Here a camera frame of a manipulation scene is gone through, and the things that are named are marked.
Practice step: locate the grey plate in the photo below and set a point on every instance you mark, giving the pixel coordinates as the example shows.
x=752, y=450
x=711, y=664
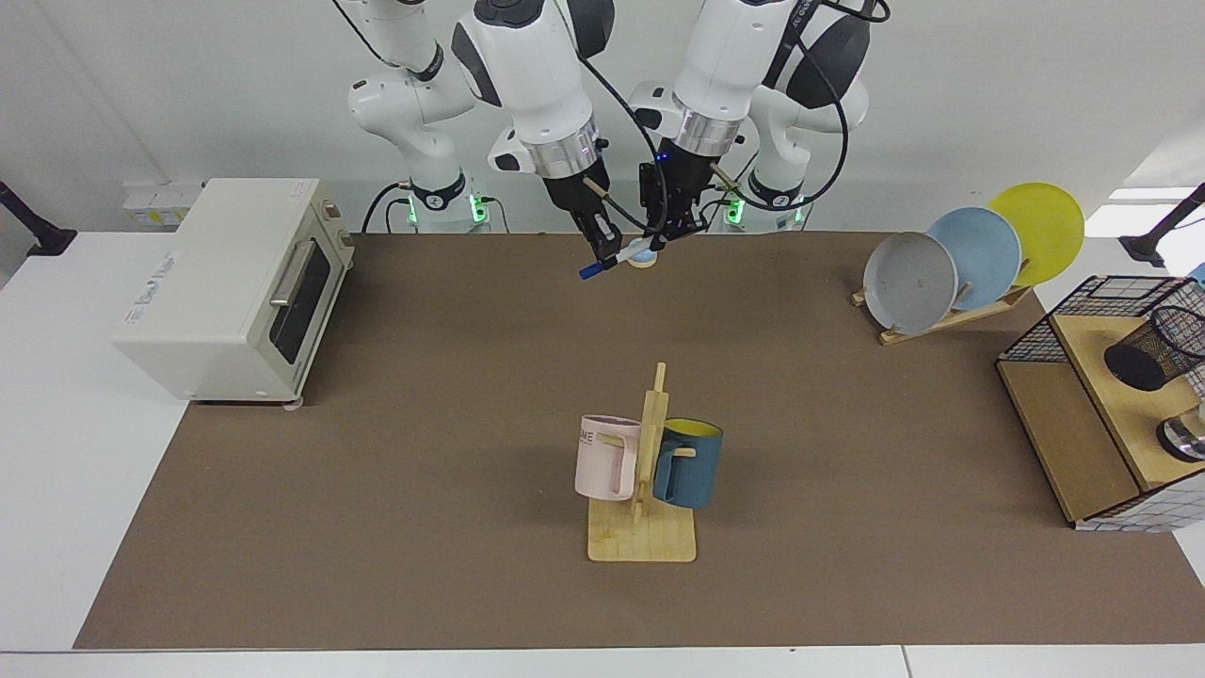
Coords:
x=908, y=282

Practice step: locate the wooden cup stand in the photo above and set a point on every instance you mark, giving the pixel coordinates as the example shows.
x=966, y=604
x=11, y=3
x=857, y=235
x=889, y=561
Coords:
x=640, y=541

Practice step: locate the light blue plate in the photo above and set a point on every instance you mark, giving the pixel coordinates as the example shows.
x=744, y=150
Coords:
x=984, y=250

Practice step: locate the black camera stand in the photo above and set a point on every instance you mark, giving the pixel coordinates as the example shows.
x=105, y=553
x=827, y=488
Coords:
x=1144, y=247
x=38, y=235

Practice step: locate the glass lid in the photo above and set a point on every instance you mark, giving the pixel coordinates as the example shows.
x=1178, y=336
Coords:
x=1184, y=438

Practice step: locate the yellow plate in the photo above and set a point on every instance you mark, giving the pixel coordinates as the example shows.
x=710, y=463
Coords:
x=1045, y=221

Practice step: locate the pale toaster oven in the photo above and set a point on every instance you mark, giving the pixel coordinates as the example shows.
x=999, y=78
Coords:
x=216, y=282

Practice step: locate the blue whiteboard marker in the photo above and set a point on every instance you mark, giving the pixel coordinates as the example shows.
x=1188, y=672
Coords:
x=612, y=260

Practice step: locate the dark teal mug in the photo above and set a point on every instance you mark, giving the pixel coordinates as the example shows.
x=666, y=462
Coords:
x=692, y=471

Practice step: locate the black mesh pen holder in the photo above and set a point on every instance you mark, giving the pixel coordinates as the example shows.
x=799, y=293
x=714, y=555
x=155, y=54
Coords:
x=1134, y=367

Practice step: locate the wooden plate rack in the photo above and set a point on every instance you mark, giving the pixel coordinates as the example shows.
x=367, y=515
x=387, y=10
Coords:
x=979, y=311

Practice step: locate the brown table cloth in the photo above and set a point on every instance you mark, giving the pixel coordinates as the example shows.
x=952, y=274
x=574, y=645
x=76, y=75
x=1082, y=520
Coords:
x=377, y=518

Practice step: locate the pink mug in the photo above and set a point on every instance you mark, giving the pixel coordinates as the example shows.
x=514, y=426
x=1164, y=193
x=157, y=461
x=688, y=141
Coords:
x=598, y=461

